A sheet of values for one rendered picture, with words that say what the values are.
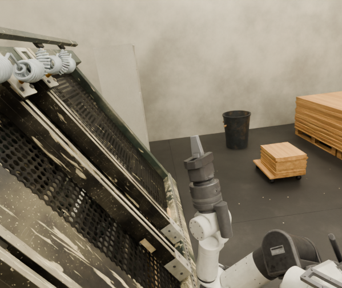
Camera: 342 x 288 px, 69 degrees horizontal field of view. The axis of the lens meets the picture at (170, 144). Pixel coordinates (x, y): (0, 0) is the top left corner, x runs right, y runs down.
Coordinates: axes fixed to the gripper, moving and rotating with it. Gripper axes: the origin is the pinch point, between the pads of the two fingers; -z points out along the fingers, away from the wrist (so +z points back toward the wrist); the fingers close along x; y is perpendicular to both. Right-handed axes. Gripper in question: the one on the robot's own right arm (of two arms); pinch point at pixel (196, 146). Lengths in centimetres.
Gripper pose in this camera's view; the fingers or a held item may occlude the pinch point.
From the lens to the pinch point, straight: 73.0
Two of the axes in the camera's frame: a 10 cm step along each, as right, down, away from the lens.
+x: -4.8, 1.8, -8.6
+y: -8.5, 1.4, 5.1
